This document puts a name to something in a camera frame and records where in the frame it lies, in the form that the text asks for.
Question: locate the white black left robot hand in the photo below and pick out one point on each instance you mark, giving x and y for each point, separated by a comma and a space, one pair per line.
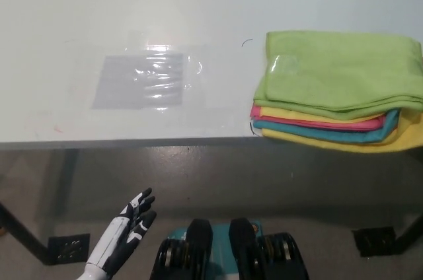
125, 230

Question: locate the thin yellow microfibre cloth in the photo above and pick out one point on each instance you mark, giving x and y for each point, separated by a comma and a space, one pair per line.
281, 113

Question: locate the pink microfibre cloth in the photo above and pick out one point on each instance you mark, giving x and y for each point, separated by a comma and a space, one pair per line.
297, 122

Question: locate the teal microfibre cloth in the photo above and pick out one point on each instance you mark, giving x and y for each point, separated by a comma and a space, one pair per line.
363, 134

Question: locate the green microfibre cloth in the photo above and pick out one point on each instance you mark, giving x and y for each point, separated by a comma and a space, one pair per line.
347, 72

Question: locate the black table foot plate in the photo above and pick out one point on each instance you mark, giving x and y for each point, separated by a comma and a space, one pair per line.
373, 242
69, 248

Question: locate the clear plastic bag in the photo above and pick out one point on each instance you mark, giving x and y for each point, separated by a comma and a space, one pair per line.
125, 91

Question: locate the clear plastic film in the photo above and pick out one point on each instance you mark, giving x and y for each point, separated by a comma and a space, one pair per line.
205, 101

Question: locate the clear plastic cloth patch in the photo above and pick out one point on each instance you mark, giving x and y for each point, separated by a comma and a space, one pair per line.
285, 67

